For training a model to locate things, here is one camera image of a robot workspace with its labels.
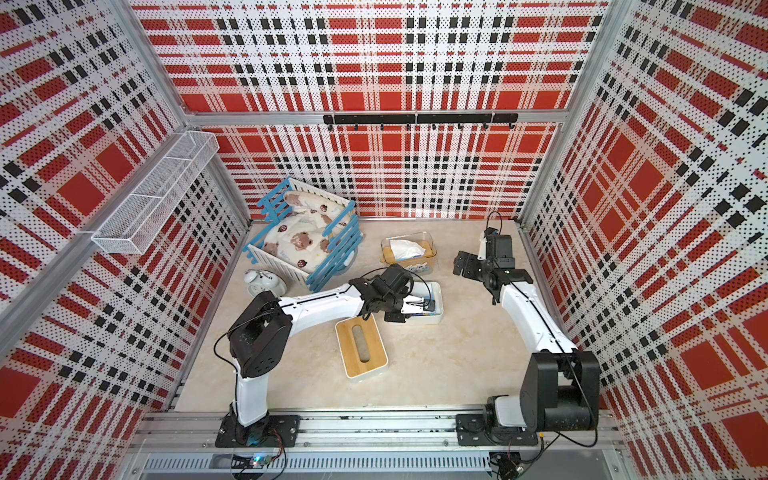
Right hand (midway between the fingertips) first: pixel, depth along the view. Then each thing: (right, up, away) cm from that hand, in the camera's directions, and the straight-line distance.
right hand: (471, 262), depth 87 cm
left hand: (-17, -12, +4) cm, 22 cm away
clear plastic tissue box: (-13, -3, +14) cm, 20 cm away
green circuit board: (-54, -46, -18) cm, 73 cm away
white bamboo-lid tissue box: (-32, -25, -1) cm, 41 cm away
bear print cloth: (-55, +10, +18) cm, 59 cm away
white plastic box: (-11, -10, +8) cm, 17 cm away
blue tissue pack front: (-20, +4, +17) cm, 26 cm away
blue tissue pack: (-14, -14, -8) cm, 21 cm away
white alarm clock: (-64, -6, +2) cm, 64 cm away
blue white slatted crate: (-43, +1, +18) cm, 46 cm away
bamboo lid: (-25, +1, +16) cm, 30 cm away
